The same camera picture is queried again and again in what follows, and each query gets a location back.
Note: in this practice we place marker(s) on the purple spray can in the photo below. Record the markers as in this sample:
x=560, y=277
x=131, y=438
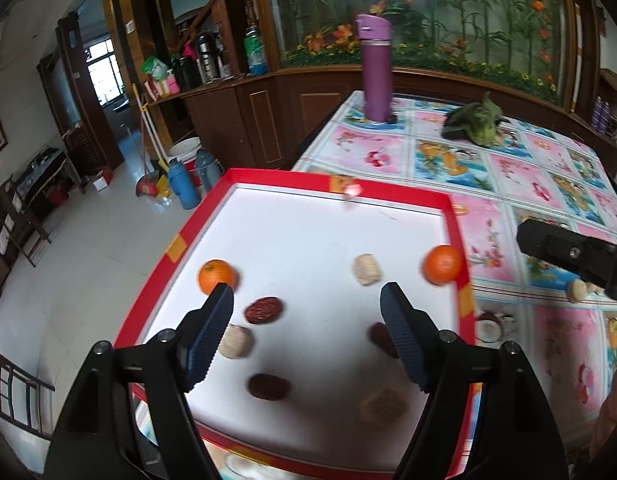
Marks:
x=596, y=114
x=605, y=116

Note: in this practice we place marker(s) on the orange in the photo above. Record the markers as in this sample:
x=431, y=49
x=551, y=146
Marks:
x=442, y=265
x=217, y=276

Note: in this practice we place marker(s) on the flower glass partition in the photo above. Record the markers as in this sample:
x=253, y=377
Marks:
x=438, y=10

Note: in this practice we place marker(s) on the red date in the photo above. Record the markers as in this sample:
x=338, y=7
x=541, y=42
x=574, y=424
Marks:
x=378, y=337
x=263, y=311
x=268, y=386

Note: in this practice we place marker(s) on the white cardboard box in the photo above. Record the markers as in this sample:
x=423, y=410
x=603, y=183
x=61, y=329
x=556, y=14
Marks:
x=101, y=178

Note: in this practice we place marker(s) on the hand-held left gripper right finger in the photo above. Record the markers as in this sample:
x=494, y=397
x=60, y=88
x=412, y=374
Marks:
x=406, y=340

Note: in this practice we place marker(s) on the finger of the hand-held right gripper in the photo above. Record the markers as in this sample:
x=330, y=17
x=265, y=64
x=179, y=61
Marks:
x=573, y=255

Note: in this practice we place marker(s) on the wooden chair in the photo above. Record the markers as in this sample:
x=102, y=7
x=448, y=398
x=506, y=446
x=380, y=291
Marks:
x=8, y=230

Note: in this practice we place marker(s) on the steel thermos pot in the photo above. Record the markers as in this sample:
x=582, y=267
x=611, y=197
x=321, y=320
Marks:
x=207, y=55

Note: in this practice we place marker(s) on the red dustpan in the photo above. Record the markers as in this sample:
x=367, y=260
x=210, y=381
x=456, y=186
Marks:
x=147, y=187

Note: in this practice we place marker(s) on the green bag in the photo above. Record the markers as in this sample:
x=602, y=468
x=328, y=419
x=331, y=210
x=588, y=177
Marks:
x=156, y=66

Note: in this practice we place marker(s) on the purple water bottle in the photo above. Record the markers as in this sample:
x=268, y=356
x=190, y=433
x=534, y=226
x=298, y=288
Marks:
x=376, y=75

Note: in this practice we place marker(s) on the red box tray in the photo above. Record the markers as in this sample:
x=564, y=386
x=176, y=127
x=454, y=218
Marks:
x=313, y=220

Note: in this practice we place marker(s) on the pink containers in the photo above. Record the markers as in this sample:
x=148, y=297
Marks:
x=163, y=86

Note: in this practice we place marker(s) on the clear plastic bottle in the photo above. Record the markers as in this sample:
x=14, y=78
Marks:
x=255, y=50

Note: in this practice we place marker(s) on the dark side table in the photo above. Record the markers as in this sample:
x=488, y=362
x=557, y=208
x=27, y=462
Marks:
x=43, y=170

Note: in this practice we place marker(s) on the black kettle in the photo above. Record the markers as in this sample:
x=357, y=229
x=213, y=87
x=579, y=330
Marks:
x=186, y=72

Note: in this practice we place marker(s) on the blue thermos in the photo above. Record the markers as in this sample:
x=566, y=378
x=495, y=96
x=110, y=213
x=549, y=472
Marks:
x=182, y=185

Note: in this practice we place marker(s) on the green bok choy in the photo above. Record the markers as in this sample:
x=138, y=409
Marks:
x=476, y=125

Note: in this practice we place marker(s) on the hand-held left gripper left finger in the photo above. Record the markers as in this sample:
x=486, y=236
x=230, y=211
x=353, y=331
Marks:
x=211, y=340

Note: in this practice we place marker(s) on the grey thermos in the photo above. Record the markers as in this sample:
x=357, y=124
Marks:
x=207, y=170

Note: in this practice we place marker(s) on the white bucket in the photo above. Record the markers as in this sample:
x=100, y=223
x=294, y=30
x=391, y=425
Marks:
x=184, y=149

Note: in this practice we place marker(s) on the large hexagonal pale cane piece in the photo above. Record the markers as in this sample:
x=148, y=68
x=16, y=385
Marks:
x=383, y=408

